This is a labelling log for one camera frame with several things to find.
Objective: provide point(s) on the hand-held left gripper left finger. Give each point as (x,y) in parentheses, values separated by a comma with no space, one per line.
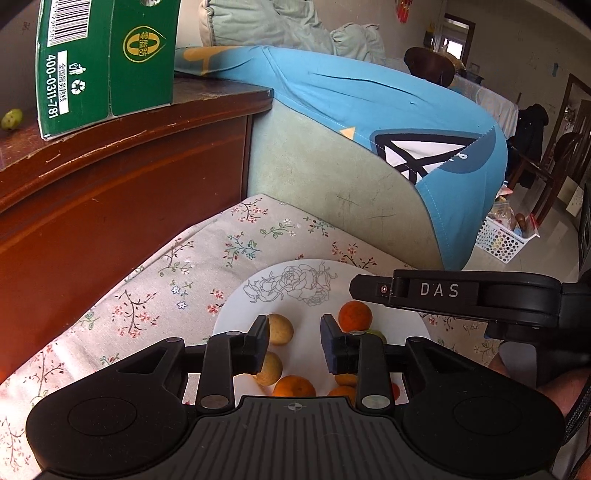
(258,344)

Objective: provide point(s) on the blue printed cushion cover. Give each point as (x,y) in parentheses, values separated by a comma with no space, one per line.
(369,92)

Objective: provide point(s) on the green carton box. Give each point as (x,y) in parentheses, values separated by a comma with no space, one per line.
(129,60)

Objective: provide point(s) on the brown dining chair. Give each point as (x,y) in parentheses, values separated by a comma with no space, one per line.
(561,161)

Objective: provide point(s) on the pale green pillows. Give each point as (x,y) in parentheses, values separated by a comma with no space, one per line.
(277,27)

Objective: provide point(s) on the white plastic basket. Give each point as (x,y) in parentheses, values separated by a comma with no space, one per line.
(503,240)

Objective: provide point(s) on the floral tablecloth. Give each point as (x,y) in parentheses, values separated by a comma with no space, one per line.
(161,300)

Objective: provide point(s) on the red wall ornament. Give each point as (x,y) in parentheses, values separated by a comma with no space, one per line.
(402,9)

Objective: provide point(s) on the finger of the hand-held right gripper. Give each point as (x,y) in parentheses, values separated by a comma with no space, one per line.
(371,290)

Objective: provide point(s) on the small green plum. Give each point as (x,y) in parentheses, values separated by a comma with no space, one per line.
(11,119)
(376,333)

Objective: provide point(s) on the brown kiwi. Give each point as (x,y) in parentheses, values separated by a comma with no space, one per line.
(279,328)
(270,368)

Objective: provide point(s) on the brown wooden cabinet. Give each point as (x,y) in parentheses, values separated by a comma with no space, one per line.
(115,194)

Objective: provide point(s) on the white plate with floral print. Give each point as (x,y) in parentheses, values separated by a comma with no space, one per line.
(304,318)

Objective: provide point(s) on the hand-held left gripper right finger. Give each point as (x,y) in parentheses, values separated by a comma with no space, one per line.
(328,342)

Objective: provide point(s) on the orange mandarin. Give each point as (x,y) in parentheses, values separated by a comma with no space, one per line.
(395,391)
(342,393)
(294,386)
(345,379)
(354,316)

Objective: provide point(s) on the dark wooden chair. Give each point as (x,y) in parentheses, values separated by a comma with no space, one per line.
(429,64)

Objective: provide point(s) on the dark jacket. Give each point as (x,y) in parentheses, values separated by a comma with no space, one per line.
(534,131)

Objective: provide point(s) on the person's right forearm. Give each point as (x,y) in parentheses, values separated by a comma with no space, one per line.
(561,385)

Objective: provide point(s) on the table with white cloth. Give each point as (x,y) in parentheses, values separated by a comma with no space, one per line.
(489,104)

